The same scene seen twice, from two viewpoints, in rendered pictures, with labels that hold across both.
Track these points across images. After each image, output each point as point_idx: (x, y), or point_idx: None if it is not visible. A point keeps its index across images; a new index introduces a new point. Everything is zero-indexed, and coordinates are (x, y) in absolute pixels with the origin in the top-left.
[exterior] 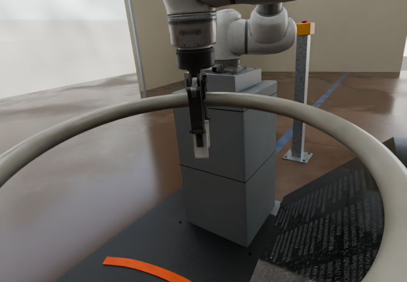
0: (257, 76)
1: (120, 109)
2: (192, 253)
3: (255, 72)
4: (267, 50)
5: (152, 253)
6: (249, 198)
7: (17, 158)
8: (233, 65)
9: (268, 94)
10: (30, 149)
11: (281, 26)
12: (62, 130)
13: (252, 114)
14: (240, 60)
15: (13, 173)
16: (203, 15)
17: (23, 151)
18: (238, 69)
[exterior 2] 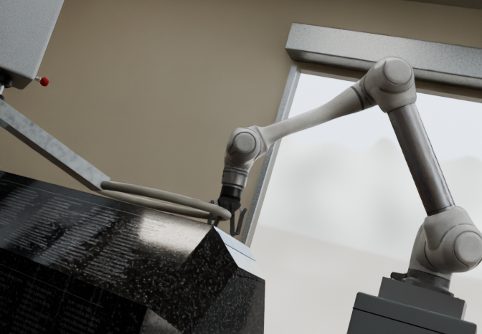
0: (449, 306)
1: (201, 212)
2: None
3: (442, 297)
4: (437, 261)
5: None
6: None
7: (154, 203)
8: (415, 277)
9: (435, 327)
10: (161, 204)
11: (435, 228)
12: (176, 207)
13: (376, 325)
14: (434, 277)
15: (149, 205)
16: (227, 168)
17: (158, 203)
18: (419, 284)
